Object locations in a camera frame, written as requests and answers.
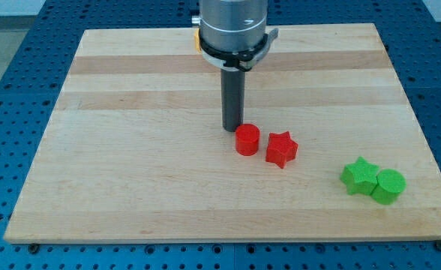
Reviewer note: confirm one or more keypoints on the red star block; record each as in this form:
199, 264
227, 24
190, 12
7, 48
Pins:
281, 149

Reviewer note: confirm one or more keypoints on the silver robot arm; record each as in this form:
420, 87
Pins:
232, 25

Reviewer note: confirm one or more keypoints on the light wooden board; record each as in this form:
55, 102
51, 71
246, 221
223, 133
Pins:
135, 152

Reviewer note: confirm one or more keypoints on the red cylinder block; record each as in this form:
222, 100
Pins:
247, 139

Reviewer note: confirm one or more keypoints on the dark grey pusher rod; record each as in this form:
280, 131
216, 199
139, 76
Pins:
232, 99

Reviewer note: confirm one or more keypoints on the green star block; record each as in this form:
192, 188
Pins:
360, 177

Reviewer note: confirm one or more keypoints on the green cylinder block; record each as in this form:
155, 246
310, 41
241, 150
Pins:
390, 185

